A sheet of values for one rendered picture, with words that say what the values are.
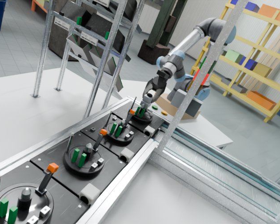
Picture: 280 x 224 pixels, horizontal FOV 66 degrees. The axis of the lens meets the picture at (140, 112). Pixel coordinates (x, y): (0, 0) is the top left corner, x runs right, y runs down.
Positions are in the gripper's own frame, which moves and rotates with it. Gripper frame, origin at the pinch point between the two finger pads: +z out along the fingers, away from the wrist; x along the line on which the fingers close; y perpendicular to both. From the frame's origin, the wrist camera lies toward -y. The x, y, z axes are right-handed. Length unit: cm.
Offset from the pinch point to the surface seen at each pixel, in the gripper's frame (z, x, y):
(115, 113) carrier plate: 15.7, 9.9, 1.3
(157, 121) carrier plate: 4.5, -9.0, 12.4
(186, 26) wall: -721, 211, 697
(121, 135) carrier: 26.8, -2.5, -12.2
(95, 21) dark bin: -7.4, 33.0, -28.5
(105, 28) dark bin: -6.0, 26.7, -29.0
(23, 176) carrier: 56, 8, -38
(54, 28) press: -115, 264, 201
